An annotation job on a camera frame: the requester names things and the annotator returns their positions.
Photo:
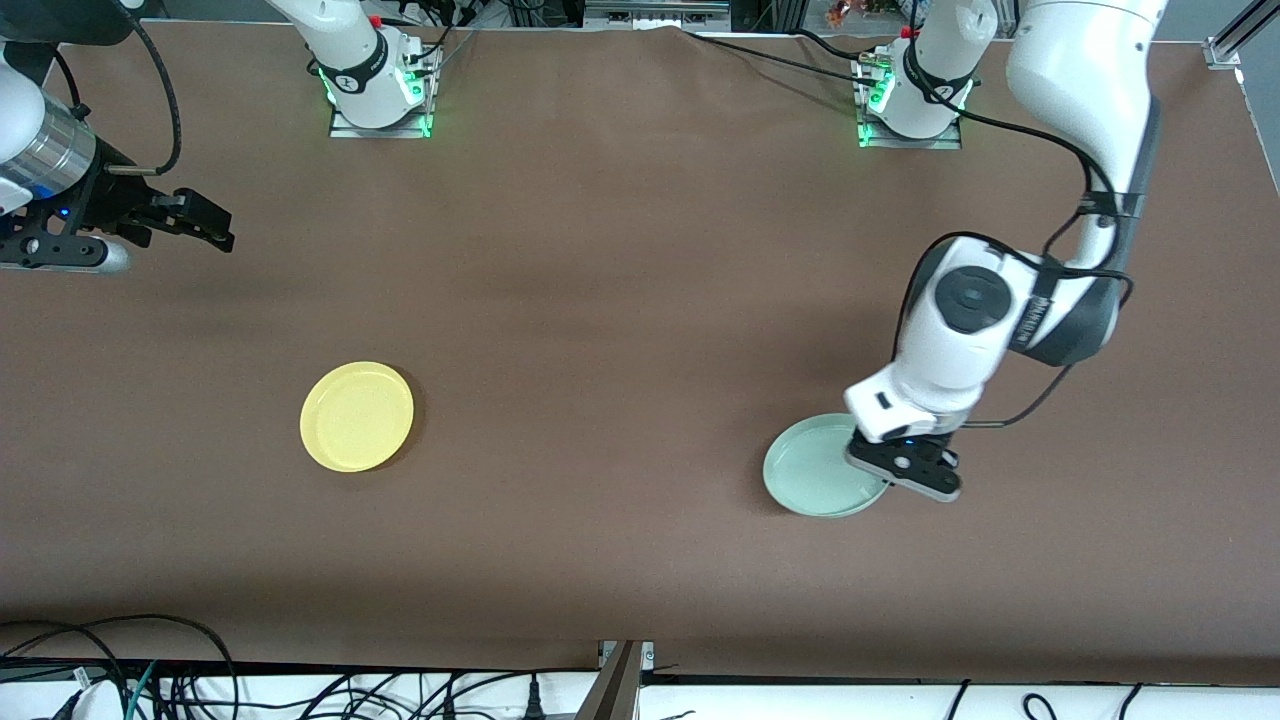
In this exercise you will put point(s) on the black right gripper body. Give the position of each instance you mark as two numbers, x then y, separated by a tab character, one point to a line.
103	195

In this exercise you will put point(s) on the pale green round plate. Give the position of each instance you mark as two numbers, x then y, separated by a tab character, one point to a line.
815	470

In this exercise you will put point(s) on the yellow round plate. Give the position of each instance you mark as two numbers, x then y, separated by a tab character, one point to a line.
356	417

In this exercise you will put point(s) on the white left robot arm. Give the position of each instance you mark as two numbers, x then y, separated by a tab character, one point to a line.
960	340

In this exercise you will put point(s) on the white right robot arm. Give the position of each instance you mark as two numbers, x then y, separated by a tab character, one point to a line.
345	40

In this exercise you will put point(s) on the brown table cover sheet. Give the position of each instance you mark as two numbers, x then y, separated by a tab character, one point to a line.
640	250

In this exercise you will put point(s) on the aluminium table profile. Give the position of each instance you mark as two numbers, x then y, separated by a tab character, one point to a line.
610	695

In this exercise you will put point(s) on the white plug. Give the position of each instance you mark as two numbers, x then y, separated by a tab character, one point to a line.
95	695

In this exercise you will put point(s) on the black plug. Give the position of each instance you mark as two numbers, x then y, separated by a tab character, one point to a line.
533	700

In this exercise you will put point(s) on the grey metal fixture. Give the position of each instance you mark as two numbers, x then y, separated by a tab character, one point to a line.
655	12

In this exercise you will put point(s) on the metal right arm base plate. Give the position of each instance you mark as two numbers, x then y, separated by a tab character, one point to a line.
345	132

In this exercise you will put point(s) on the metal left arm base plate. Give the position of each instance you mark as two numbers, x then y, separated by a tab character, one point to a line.
905	143

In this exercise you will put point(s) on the aluminium frame profile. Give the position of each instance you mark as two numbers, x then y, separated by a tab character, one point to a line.
1225	45

